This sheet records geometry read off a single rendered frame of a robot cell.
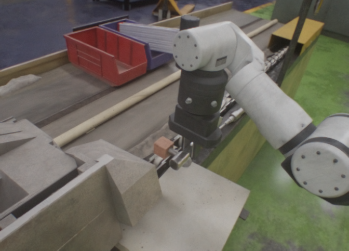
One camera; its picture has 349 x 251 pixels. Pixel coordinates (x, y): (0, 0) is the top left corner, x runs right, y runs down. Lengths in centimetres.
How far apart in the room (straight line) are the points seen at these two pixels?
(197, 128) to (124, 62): 83
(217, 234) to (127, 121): 51
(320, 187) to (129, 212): 31
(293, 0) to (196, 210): 543
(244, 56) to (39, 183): 41
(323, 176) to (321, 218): 154
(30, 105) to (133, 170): 68
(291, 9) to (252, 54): 543
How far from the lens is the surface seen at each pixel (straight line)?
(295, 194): 195
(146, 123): 94
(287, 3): 589
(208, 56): 43
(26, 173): 54
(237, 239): 159
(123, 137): 88
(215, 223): 64
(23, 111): 106
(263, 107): 41
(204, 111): 49
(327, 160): 37
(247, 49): 48
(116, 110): 96
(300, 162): 38
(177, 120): 55
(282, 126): 41
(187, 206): 65
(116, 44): 131
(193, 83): 46
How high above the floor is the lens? 133
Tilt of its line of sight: 36 degrees down
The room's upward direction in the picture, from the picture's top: 7 degrees clockwise
